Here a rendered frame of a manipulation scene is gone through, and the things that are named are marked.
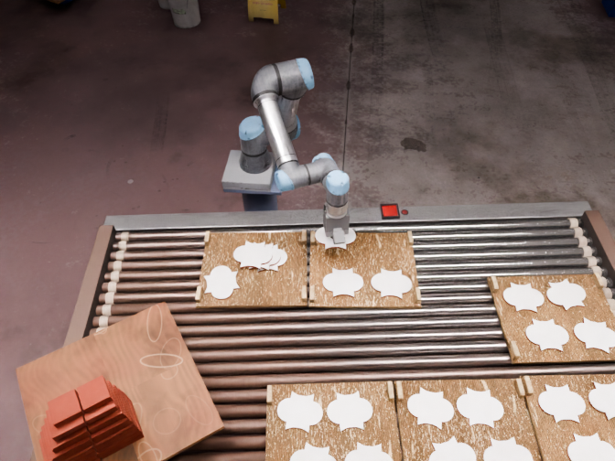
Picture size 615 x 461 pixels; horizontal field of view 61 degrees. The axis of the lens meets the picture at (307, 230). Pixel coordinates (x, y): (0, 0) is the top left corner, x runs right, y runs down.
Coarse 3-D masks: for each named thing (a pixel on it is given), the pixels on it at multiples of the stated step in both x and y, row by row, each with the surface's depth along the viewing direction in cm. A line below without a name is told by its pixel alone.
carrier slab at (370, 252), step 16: (368, 240) 210; (384, 240) 210; (400, 240) 210; (320, 256) 205; (336, 256) 205; (352, 256) 205; (368, 256) 205; (384, 256) 204; (400, 256) 204; (320, 272) 200; (352, 272) 200; (368, 272) 200; (320, 288) 195; (368, 288) 195; (320, 304) 191; (336, 304) 191; (352, 304) 191; (368, 304) 191; (384, 304) 191; (400, 304) 191; (416, 304) 190
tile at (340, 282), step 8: (336, 272) 199; (344, 272) 199; (328, 280) 196; (336, 280) 196; (344, 280) 196; (352, 280) 196; (360, 280) 196; (328, 288) 194; (336, 288) 194; (344, 288) 194; (352, 288) 194; (360, 288) 194; (336, 296) 193; (352, 296) 192
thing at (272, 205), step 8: (272, 152) 254; (272, 184) 240; (232, 192) 240; (240, 192) 239; (248, 192) 239; (256, 192) 238; (264, 192) 238; (272, 192) 237; (280, 192) 237; (248, 200) 252; (256, 200) 250; (264, 200) 251; (272, 200) 255; (248, 208) 257; (256, 208) 254; (264, 208) 255; (272, 208) 258
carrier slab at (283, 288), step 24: (216, 240) 211; (240, 240) 211; (264, 240) 211; (288, 240) 210; (216, 264) 203; (240, 264) 203; (288, 264) 203; (240, 288) 196; (264, 288) 196; (288, 288) 195
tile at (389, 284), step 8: (384, 272) 199; (392, 272) 198; (400, 272) 198; (376, 280) 196; (384, 280) 196; (392, 280) 196; (400, 280) 196; (408, 280) 196; (376, 288) 194; (384, 288) 194; (392, 288) 194; (400, 288) 194; (408, 288) 194; (384, 296) 192; (400, 296) 191
